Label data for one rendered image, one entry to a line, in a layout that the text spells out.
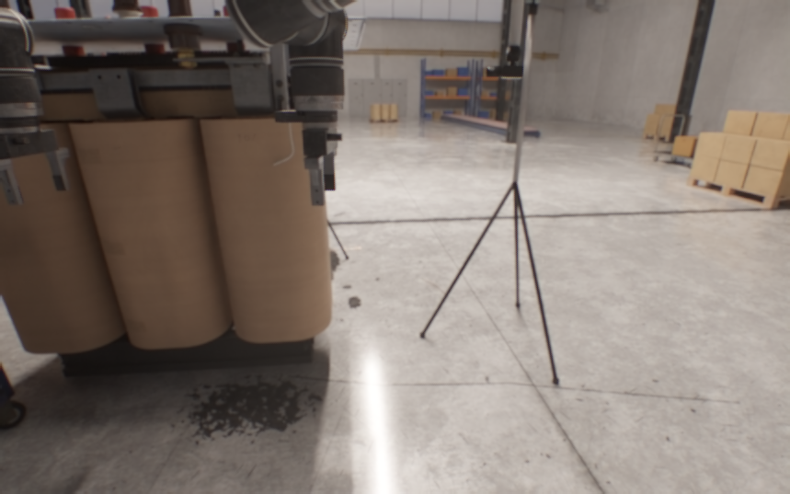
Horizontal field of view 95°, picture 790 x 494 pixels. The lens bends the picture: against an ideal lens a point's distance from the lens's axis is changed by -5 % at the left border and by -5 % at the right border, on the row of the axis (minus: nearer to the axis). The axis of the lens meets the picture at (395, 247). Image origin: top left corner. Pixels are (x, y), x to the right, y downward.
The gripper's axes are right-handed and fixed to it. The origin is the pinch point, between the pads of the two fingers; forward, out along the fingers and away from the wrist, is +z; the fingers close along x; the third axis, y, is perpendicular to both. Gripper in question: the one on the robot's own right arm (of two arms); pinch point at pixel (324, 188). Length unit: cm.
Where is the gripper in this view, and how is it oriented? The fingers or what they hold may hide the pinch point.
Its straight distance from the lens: 89.1
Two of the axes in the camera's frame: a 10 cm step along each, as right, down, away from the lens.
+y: 10.0, 0.1, -0.3
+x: 0.3, -3.7, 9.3
